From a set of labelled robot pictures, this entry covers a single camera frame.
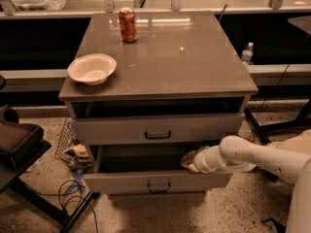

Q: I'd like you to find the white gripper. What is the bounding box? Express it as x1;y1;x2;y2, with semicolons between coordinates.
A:
181;146;227;173

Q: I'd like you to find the grey drawer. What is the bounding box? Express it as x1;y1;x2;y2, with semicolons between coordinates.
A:
84;142;231;196
72;114;244;145

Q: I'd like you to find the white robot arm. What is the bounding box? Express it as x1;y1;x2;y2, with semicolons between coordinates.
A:
181;130;311;233

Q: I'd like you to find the grey drawer cabinet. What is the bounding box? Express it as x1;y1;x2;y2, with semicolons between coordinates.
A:
58;11;259;199

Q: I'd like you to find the crumpled snack bag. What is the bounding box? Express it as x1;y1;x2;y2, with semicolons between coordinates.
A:
63;145;89;166

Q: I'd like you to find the clear plastic water bottle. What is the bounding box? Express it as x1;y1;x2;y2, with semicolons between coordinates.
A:
241;42;254;65

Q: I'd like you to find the white paper bowl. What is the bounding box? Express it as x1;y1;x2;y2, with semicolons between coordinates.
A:
67;53;117;85

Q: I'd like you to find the orange soda can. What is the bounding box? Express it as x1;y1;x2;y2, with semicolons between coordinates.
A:
119;7;138;43

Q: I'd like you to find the black chair left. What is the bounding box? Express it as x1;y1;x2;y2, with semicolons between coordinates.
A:
0;105;97;233

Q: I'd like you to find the black table leg frame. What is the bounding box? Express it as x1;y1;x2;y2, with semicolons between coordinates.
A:
244;108;270;145

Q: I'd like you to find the wire mesh basket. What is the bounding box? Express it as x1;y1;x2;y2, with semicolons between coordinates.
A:
54;117;80;162

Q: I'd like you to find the black floor cable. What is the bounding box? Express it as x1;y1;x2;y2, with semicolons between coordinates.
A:
30;178;99;233

